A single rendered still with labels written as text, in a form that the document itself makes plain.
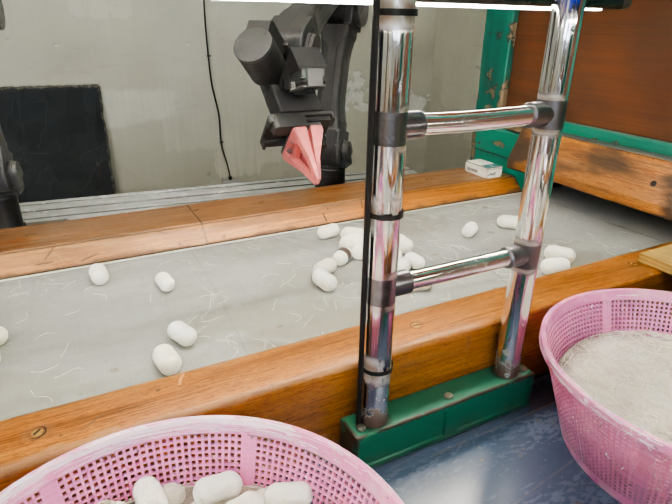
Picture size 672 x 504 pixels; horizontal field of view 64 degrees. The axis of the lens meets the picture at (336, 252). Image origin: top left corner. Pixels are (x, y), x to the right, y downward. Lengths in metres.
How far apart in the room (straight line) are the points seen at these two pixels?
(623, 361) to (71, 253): 0.63
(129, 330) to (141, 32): 2.12
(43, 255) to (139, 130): 1.94
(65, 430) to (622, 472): 0.41
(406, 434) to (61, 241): 0.48
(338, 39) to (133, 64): 1.62
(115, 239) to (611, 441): 0.59
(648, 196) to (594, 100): 0.20
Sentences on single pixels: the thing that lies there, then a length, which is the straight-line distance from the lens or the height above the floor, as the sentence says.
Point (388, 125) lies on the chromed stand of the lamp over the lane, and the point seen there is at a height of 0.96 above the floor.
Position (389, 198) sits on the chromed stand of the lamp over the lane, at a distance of 0.37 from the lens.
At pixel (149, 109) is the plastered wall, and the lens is 2.63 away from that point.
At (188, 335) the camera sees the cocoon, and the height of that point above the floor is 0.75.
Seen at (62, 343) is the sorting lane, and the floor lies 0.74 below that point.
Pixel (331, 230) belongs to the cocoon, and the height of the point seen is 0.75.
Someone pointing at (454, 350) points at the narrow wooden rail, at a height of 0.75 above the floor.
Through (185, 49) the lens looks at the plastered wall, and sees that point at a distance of 2.62.
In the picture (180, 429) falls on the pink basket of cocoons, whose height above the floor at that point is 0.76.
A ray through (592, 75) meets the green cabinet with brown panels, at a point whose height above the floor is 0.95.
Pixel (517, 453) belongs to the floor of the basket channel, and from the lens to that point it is 0.53.
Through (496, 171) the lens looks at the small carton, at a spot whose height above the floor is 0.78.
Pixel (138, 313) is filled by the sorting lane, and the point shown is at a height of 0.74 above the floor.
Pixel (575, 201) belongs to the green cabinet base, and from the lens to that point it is 1.03.
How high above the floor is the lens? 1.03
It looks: 23 degrees down
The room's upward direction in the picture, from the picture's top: 1 degrees clockwise
